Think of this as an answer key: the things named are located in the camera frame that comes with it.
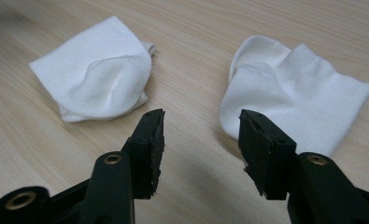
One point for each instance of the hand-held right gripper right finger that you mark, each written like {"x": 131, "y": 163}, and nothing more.
{"x": 266, "y": 158}

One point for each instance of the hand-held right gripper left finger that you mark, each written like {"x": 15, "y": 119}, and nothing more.
{"x": 146, "y": 155}

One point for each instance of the white sock with ribbed cuff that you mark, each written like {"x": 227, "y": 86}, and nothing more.
{"x": 297, "y": 93}

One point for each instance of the folded white sock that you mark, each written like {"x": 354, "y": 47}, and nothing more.
{"x": 95, "y": 74}

